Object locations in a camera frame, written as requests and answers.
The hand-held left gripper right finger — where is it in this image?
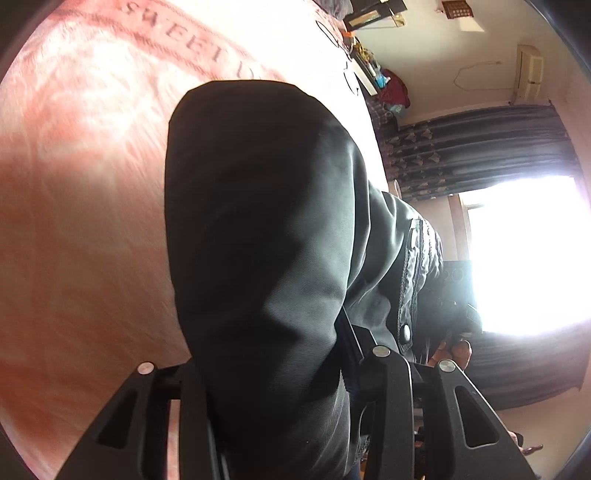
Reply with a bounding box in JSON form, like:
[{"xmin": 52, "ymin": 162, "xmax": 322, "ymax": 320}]
[{"xmin": 337, "ymin": 309, "xmax": 539, "ymax": 480}]

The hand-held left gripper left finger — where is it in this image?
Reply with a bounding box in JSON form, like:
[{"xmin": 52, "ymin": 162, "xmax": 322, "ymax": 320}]
[{"xmin": 55, "ymin": 361, "xmax": 232, "ymax": 480}]

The black jacket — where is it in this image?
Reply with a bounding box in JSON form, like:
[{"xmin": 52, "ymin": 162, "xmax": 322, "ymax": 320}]
[{"xmin": 164, "ymin": 79, "xmax": 446, "ymax": 480}]

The person's right hand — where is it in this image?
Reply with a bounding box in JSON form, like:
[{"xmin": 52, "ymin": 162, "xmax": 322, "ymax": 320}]
[{"xmin": 431, "ymin": 339, "xmax": 474, "ymax": 371}]

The window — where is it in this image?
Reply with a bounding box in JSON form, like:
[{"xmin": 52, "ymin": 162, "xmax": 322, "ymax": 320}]
[{"xmin": 457, "ymin": 175, "xmax": 591, "ymax": 335}]

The dark patterned curtain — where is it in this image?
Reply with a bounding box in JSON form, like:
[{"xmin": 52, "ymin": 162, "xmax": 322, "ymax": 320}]
[{"xmin": 375, "ymin": 105, "xmax": 586, "ymax": 411}]

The plaid cloth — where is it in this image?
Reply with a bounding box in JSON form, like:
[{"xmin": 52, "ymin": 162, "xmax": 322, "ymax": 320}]
[{"xmin": 369, "ymin": 99, "xmax": 394, "ymax": 139}]

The red cloth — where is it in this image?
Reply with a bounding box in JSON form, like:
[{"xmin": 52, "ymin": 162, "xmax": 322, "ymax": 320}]
[{"xmin": 379, "ymin": 69, "xmax": 411, "ymax": 107}]

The white air conditioner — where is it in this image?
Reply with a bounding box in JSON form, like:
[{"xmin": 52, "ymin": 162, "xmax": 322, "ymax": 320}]
[{"xmin": 512, "ymin": 44, "xmax": 548, "ymax": 103}]

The pink patterned blanket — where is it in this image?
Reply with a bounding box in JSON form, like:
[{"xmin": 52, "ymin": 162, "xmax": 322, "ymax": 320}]
[{"xmin": 0, "ymin": 0, "xmax": 402, "ymax": 472}]

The wall cable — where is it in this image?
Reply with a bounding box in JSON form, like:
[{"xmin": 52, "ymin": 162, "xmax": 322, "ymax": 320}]
[{"xmin": 452, "ymin": 60, "xmax": 504, "ymax": 92}]

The wall lamp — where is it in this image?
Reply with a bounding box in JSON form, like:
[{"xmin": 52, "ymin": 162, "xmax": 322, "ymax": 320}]
[{"xmin": 441, "ymin": 0, "xmax": 485, "ymax": 33}]

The black headboard frame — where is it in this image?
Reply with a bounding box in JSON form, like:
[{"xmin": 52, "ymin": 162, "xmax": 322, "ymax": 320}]
[{"xmin": 344, "ymin": 0, "xmax": 408, "ymax": 31}]

